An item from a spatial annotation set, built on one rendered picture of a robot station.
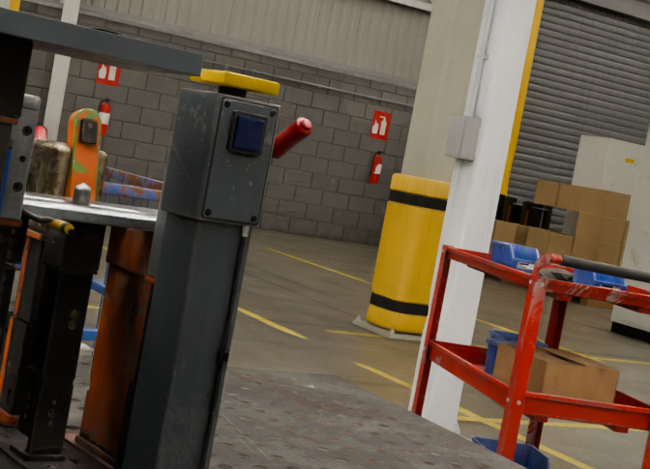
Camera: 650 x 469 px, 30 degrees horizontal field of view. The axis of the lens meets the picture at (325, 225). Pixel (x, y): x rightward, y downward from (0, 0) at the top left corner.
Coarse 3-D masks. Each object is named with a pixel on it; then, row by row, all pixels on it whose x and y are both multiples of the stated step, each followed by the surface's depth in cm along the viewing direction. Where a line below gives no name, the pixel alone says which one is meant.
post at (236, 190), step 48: (192, 96) 108; (192, 144) 107; (192, 192) 106; (240, 192) 107; (192, 240) 106; (240, 240) 108; (192, 288) 106; (240, 288) 109; (192, 336) 107; (144, 384) 110; (192, 384) 108; (144, 432) 109; (192, 432) 109
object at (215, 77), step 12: (204, 72) 107; (216, 72) 106; (228, 72) 105; (216, 84) 108; (228, 84) 105; (240, 84) 106; (252, 84) 107; (264, 84) 107; (276, 84) 108; (240, 96) 108
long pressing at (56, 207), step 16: (32, 192) 142; (32, 208) 125; (48, 208) 126; (64, 208) 127; (80, 208) 129; (96, 208) 136; (112, 208) 143; (128, 208) 146; (144, 208) 151; (112, 224) 131; (128, 224) 132; (144, 224) 133
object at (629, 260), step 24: (648, 144) 1135; (648, 168) 1131; (648, 192) 1127; (648, 216) 1124; (648, 240) 1120; (624, 264) 1142; (648, 264) 1116; (648, 288) 1112; (624, 312) 1134; (648, 336) 1109
